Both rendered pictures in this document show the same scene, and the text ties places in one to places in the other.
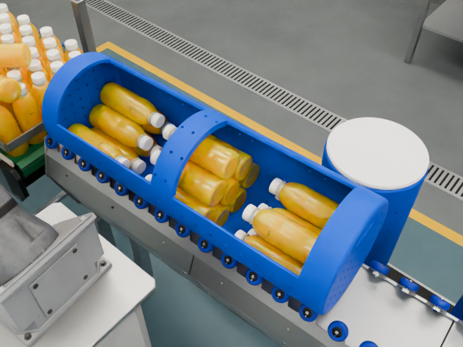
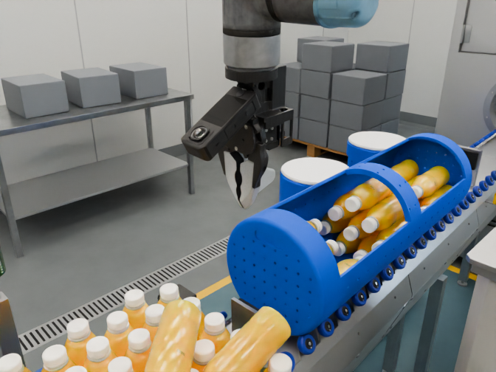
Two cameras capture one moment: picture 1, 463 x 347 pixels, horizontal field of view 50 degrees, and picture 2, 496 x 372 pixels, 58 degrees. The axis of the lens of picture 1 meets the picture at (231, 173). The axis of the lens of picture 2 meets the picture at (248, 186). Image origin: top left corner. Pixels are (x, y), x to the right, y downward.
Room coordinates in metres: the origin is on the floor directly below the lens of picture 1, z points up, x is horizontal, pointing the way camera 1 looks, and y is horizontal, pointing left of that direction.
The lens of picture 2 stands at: (1.08, 1.26, 1.68)
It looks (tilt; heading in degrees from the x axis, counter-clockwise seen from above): 23 degrees down; 276
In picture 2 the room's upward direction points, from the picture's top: straight up
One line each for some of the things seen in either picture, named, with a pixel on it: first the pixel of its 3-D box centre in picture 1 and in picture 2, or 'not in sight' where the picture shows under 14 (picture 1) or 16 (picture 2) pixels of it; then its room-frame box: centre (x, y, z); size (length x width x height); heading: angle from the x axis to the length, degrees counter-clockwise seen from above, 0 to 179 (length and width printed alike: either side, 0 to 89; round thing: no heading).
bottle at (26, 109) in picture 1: (28, 115); not in sight; (1.15, 0.62, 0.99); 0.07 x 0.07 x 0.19
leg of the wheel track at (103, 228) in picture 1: (112, 264); not in sight; (1.05, 0.46, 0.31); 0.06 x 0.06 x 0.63; 53
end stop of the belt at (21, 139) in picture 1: (62, 113); not in sight; (1.20, 0.54, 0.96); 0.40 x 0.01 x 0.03; 143
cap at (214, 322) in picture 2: (38, 77); (214, 322); (1.21, 0.58, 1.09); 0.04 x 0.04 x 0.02
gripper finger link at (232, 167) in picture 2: not in sight; (245, 174); (1.14, 0.62, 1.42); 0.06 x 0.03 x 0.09; 50
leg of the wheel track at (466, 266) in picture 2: not in sight; (472, 240); (-0.03, -1.18, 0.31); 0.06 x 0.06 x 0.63; 53
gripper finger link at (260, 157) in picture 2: not in sight; (252, 157); (1.13, 0.67, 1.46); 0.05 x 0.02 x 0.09; 140
